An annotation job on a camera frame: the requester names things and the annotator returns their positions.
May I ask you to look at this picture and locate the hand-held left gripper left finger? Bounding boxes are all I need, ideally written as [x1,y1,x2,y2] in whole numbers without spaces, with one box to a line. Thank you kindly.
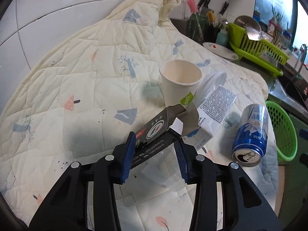
[29,131,137,231]

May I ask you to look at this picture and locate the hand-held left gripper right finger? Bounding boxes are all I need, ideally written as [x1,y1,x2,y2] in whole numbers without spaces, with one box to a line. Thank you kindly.
[174,135,282,231]

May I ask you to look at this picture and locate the black cardboard box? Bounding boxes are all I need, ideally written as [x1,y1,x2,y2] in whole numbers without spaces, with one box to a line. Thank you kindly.
[123,103,201,172]

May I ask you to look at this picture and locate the white milk carton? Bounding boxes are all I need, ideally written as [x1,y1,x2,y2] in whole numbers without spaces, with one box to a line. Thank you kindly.
[182,85,237,151]

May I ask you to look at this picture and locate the white paper cup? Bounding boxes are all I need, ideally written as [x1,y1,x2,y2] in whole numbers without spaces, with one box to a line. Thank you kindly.
[159,60,203,107]

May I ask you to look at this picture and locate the blue and silver can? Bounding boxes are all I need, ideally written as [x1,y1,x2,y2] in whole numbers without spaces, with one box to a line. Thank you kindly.
[232,104,269,167]

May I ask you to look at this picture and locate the green plastic basket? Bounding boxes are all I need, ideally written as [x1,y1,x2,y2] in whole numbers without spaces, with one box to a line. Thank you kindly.
[265,100,298,163]

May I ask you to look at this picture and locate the cream quilted blanket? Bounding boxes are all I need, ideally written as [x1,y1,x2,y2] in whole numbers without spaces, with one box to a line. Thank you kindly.
[0,0,280,231]

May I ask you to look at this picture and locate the white plate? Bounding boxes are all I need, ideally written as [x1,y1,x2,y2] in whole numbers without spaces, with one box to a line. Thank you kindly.
[203,42,239,62]

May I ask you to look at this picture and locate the steel sink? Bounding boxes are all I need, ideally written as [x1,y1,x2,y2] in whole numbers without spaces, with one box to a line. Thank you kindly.
[272,72,308,106]

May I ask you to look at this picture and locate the green glass jar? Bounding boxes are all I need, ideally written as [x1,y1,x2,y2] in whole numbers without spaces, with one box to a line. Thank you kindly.
[189,14,208,41]

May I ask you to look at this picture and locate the green dish rack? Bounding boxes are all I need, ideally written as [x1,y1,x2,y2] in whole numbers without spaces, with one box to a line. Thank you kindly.
[227,23,290,76]

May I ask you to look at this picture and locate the steel spatula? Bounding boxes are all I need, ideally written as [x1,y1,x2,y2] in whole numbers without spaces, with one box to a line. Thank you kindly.
[247,28,263,41]

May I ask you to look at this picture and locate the steel pot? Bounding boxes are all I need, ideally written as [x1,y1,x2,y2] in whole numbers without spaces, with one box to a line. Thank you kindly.
[234,16,261,33]

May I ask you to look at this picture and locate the pink bottle brush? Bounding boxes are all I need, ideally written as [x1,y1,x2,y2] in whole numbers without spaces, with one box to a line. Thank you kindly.
[186,0,204,40]

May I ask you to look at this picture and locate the steel faucet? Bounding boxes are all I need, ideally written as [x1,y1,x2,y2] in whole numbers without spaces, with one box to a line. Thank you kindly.
[297,44,308,77]

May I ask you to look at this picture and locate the sprouting onion plant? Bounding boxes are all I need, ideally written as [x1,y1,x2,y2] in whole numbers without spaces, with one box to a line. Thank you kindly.
[268,5,280,38]

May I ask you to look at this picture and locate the small black handled knife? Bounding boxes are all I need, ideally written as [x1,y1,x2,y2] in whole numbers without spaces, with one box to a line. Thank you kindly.
[218,2,229,17]

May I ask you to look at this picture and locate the large black handled knife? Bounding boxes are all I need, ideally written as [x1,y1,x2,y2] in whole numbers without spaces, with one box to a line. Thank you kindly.
[197,0,213,13]

